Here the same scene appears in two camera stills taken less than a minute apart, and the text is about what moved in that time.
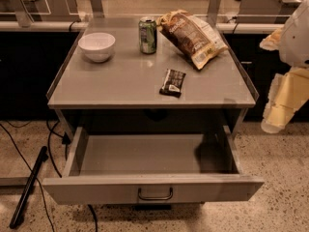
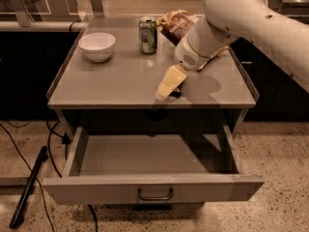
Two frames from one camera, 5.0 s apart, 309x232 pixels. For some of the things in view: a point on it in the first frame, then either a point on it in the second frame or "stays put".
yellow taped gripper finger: x=288 y=94 -> x=193 y=52
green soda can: x=148 y=35 stays put
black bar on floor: x=43 y=157 stays put
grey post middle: x=96 y=2 stays put
